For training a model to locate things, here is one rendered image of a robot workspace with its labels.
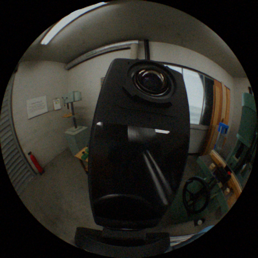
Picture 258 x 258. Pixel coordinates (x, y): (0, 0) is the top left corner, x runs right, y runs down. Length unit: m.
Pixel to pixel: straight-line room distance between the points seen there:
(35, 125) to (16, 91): 1.02
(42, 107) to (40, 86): 0.53
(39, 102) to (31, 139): 0.88
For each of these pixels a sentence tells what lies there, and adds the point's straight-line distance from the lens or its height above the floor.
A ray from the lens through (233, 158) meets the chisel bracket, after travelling 0.75.
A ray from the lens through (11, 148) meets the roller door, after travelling 2.36.
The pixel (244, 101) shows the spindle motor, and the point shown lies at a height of 1.44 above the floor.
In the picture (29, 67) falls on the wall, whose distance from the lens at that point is 2.59.
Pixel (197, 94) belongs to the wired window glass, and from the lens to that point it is 2.04.
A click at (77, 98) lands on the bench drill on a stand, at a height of 1.41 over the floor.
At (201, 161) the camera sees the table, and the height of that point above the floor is 0.89.
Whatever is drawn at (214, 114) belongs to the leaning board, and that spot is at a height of 1.24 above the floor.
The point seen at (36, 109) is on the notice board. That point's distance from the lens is 2.32.
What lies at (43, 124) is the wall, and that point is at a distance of 2.38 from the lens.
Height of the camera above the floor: 1.30
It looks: 22 degrees down
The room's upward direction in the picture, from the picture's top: straight up
